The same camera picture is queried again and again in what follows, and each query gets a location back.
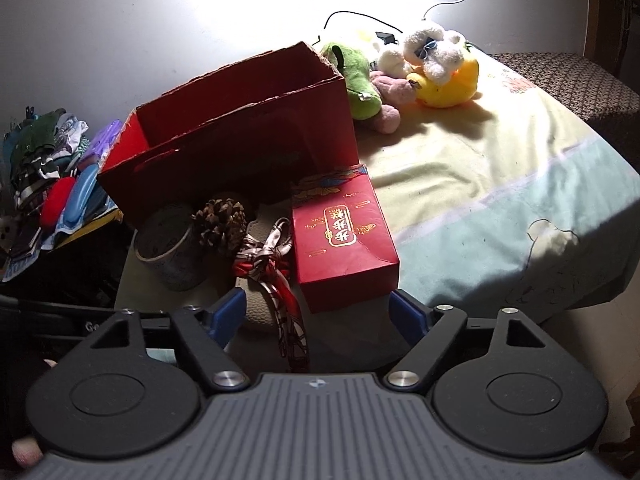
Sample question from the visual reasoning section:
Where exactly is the red cardboard box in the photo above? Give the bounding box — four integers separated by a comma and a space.
96, 41, 362, 228

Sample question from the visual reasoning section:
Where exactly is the yellow flat box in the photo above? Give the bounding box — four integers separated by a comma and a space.
55, 207, 123, 248

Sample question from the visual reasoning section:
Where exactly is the purple packet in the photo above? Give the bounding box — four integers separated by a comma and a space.
80, 119, 123, 171

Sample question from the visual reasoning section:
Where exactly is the small white plush toy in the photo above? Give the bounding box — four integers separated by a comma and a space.
375, 42, 416, 78

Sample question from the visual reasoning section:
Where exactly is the pile of folded clothes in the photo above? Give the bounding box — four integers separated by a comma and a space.
0, 107, 91, 211

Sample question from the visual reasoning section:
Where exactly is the red gift box gold print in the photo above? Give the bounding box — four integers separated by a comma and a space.
290, 164, 401, 315

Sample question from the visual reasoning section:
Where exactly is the brown pine cone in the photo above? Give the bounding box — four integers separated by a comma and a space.
191, 199, 249, 261

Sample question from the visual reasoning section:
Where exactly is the pink plush toy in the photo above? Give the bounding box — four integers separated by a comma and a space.
369, 71, 418, 135

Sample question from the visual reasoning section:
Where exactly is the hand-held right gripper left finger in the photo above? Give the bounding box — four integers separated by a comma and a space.
89, 287, 251, 393

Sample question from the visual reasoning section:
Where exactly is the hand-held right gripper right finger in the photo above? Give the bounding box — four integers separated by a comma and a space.
384, 288, 547, 392

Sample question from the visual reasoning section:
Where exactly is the red patterned silk scarf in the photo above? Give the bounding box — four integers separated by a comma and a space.
231, 216, 312, 373

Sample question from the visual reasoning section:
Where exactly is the white plush dog blue bow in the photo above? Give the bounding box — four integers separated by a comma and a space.
402, 22, 468, 86

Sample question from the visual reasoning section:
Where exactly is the blue case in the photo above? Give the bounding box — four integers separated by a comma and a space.
62, 164, 101, 231

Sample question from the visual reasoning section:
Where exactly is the person's left hand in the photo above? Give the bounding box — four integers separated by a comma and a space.
11, 359, 60, 468

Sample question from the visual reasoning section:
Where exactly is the grey tape roll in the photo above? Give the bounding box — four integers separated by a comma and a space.
132, 202, 208, 292

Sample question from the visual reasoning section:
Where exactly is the yellow plush duck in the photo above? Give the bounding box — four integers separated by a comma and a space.
406, 52, 482, 109

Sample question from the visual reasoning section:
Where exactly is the dark green plush toy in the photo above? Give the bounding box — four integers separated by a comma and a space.
320, 42, 386, 122

